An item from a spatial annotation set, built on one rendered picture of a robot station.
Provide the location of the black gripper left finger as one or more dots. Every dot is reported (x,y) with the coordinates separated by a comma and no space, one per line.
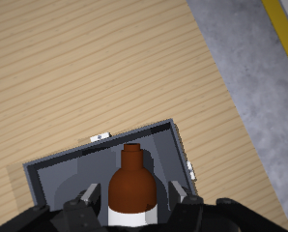
(78,215)

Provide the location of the brown bottle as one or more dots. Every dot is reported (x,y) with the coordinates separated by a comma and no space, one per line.
(132,191)

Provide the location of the grey rectangular tray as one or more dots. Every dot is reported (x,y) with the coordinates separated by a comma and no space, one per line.
(56,179)

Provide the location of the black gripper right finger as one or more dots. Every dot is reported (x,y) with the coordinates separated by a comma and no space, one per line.
(190,214)

